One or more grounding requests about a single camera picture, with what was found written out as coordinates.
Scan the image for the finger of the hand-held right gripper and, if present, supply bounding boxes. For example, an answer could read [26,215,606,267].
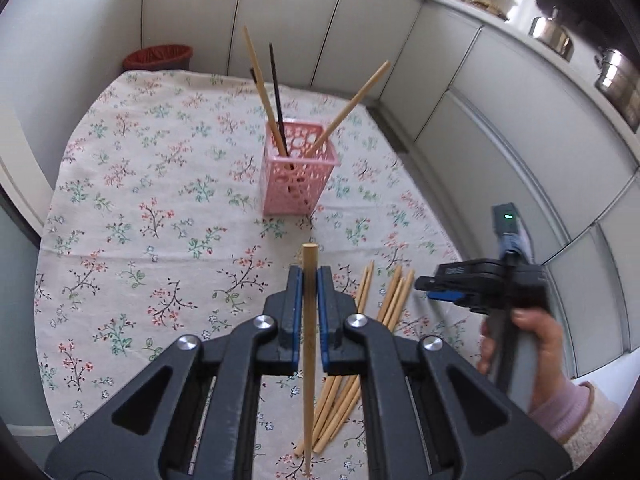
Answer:
[414,274,468,306]

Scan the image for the pink perforated plastic basket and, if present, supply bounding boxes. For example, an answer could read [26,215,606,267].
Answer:
[262,122,343,216]

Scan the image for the steel steamer pot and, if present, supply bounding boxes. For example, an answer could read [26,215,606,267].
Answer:
[594,47,640,126]

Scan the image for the black chopstick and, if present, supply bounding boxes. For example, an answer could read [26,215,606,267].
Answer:
[269,42,288,157]

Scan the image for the white kitchen cabinets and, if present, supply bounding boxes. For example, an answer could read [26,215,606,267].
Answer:
[140,0,640,381]

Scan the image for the person's right hand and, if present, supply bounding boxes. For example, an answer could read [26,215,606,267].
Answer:
[477,309,577,413]

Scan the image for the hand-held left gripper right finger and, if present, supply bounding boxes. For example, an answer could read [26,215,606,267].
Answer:
[316,265,573,480]

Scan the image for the red trash bin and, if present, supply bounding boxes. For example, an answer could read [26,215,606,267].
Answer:
[123,44,194,72]

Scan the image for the plate of food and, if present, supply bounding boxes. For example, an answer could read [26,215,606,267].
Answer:
[470,0,510,22]

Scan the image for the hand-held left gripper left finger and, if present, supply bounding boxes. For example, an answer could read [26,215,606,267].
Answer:
[45,265,306,480]

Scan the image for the wooden chopstick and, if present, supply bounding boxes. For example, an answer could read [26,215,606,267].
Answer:
[301,243,318,478]
[242,25,288,156]
[306,60,391,158]

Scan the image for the floral tablecloth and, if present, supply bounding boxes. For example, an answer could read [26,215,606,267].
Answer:
[34,70,481,480]

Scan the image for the person's right forearm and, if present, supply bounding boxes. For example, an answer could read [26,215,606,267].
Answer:
[529,380,623,461]

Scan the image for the bundle of wooden chopsticks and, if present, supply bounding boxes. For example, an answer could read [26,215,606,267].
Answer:
[294,260,416,458]

